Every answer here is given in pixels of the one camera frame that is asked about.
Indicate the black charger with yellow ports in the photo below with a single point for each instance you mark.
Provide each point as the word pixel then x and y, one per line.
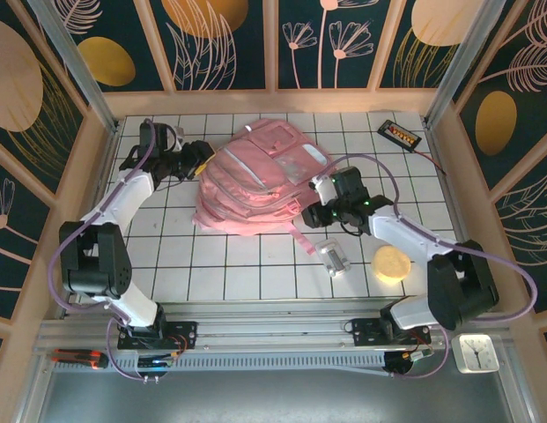
pixel 398 134

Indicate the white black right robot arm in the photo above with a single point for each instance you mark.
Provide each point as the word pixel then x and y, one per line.
pixel 409 233

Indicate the orange black utility knife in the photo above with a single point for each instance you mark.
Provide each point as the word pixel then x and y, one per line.
pixel 79 358

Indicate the pink school backpack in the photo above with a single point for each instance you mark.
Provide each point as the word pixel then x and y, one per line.
pixel 251 189

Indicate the long aluminium mounting rail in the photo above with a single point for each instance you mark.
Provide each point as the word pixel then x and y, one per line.
pixel 273 326

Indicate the grey metal bench panel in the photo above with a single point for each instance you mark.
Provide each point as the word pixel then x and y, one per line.
pixel 273 401

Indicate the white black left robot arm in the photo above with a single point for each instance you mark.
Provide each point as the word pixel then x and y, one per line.
pixel 132 198

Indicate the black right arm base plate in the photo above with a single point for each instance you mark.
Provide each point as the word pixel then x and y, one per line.
pixel 365 330

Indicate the aluminium side rail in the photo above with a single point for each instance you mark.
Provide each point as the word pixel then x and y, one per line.
pixel 111 145
pixel 435 150

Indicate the black round controller module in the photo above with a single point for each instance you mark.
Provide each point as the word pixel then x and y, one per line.
pixel 401 363
pixel 154 363

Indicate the aluminium frame post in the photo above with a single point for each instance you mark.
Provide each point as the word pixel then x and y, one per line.
pixel 75 61
pixel 461 61

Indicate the clear plastic box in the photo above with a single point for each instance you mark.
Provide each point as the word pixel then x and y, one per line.
pixel 332 257

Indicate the round yellow sponge disc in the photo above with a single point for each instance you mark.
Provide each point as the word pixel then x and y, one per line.
pixel 391 263

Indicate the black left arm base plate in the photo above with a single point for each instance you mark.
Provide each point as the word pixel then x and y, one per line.
pixel 185 335

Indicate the white square alarm clock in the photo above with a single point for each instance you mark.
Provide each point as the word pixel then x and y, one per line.
pixel 473 353

